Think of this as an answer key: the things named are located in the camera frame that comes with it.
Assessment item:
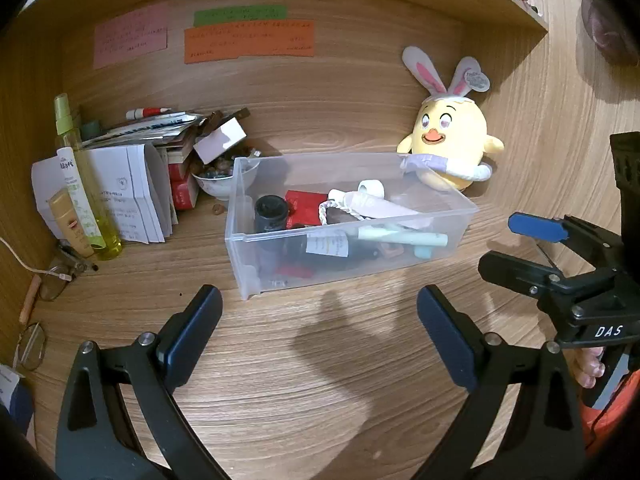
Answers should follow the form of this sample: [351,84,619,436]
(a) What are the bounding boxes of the white bowl of stones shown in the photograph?
[191,147,261,202]

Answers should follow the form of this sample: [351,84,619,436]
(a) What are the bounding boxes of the red white marker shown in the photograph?
[125,106,173,121]

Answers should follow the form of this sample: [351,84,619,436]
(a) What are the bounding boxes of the red foil pouch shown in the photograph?
[284,189,332,227]

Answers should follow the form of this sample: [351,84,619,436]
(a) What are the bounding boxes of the person's right hand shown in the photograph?
[572,347,608,390]

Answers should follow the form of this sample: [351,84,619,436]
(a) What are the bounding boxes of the eyeglasses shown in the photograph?
[17,322,47,372]
[40,242,98,303]

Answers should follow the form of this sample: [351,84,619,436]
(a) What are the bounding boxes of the pale green tube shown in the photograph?
[356,225,449,248]

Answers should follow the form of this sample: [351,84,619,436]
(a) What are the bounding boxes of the pink paper note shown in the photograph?
[93,2,170,70]

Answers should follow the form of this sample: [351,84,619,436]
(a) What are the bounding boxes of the person's orange clothing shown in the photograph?
[582,365,640,456]

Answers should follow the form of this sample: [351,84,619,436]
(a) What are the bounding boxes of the clear plastic storage bin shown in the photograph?
[224,151,480,302]

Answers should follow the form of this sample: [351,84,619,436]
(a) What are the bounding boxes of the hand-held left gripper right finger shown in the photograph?
[415,284,586,480]

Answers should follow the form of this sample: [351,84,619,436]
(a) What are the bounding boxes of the tan sunscreen bottle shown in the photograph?
[47,190,96,258]

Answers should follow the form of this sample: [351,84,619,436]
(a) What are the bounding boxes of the yellow chick plush toy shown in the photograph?
[396,46,506,192]

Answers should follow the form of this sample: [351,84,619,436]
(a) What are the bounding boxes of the dark glass bottle white label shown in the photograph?
[285,229,381,271]

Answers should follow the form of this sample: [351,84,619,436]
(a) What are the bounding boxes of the pink braided rope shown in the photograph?
[316,198,368,226]

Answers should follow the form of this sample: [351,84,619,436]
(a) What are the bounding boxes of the small white cardboard box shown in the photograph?
[192,107,251,165]

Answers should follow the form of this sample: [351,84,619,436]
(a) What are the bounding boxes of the white cable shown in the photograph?
[0,236,73,281]

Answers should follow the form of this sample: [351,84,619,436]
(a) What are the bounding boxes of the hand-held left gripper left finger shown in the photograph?
[55,284,236,480]

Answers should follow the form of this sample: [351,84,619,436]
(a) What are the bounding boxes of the pink lotion bottle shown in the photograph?
[327,189,433,231]

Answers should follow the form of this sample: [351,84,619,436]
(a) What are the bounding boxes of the dark maroon round object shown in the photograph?
[580,0,640,67]

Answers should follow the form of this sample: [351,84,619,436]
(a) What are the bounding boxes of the wooden stick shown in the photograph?
[19,274,42,325]

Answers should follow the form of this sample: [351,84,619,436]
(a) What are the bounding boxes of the green paper note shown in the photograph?
[193,5,287,27]

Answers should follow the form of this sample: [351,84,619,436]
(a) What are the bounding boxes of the blue white package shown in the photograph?
[0,364,35,428]

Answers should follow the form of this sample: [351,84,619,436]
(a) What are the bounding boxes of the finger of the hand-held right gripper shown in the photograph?
[507,211,626,273]
[477,252,618,307]

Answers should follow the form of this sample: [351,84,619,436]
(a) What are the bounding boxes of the stack of books and papers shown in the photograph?
[80,110,211,151]

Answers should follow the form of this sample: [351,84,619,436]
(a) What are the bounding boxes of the orange paper note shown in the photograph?
[183,20,317,65]

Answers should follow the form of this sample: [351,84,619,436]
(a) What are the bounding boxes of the yellow-green spray bottle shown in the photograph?
[54,93,123,261]

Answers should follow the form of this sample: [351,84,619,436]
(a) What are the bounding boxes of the folded white papers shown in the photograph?
[31,142,178,245]

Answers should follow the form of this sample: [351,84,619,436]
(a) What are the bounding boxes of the dark purple spray bottle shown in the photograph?
[254,195,290,233]

